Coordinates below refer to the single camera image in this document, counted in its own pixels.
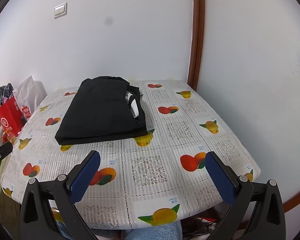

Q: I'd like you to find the black white blue jacket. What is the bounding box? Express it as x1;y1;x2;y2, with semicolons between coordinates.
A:
55;76;147;145

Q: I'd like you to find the red paper gift bag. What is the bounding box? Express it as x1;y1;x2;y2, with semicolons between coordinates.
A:
0;97;24;138

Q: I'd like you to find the plaid cloth bundle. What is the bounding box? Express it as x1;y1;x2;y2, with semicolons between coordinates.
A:
0;83;13;107

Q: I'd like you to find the white plastic bag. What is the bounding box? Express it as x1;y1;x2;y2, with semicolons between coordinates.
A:
13;75;45;120

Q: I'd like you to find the light blue trouser leg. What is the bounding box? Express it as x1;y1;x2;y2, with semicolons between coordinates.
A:
56;220;183;240

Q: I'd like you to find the fruit print tablecloth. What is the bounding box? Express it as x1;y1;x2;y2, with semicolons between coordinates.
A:
1;80;261;230

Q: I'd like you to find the white wall light switch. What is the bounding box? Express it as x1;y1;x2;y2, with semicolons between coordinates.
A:
53;2;68;19

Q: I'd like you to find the brown wooden door frame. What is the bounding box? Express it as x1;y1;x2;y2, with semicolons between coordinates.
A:
187;0;205;90

